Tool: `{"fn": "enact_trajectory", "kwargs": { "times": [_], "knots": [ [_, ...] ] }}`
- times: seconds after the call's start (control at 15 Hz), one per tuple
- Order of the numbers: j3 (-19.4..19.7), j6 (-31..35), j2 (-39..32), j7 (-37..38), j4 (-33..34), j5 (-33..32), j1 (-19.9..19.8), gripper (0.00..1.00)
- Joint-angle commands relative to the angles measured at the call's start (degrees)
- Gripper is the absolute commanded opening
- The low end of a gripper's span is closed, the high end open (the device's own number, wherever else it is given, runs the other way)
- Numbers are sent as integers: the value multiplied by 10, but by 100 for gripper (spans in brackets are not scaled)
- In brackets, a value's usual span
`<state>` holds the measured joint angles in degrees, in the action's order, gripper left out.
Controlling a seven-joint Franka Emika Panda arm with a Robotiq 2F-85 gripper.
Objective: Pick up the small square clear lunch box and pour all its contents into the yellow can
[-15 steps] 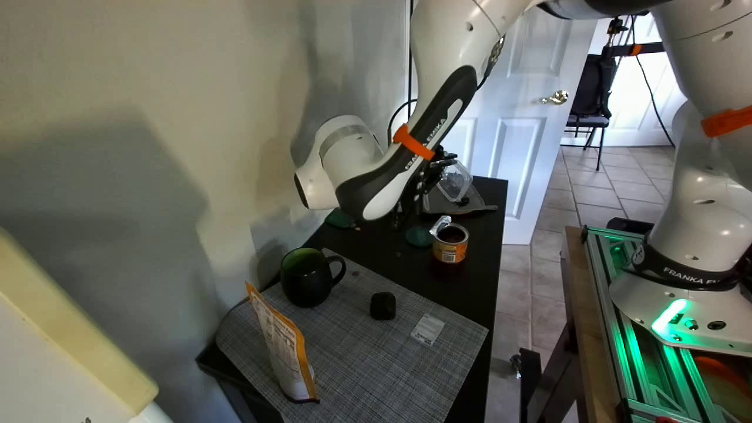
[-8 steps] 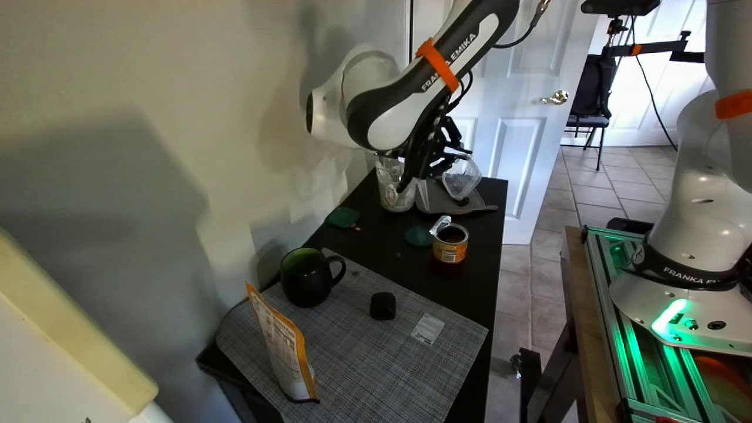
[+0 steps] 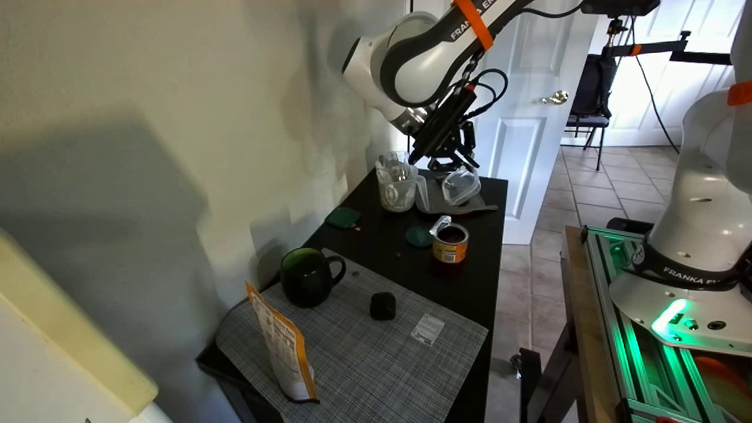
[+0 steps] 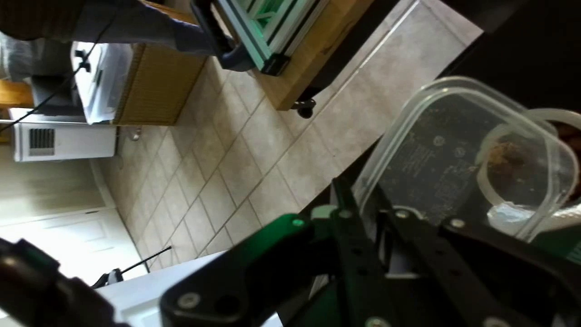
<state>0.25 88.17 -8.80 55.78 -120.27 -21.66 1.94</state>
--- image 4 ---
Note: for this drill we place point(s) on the white wall heater unit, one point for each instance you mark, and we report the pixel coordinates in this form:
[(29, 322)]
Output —
[(60, 141)]

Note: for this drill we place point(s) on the white cabinet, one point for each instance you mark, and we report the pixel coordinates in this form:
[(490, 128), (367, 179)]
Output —
[(109, 82)]

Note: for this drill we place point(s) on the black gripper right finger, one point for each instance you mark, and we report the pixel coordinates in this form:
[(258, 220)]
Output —
[(460, 273)]

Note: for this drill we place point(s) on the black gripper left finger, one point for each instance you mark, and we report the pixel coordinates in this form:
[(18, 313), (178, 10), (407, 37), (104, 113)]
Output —
[(356, 266)]

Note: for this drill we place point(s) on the white panel door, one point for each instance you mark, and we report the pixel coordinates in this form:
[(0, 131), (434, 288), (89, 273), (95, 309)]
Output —
[(60, 242)]

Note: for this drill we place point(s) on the round dark green lid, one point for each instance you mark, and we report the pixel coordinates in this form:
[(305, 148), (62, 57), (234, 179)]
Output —
[(559, 246)]

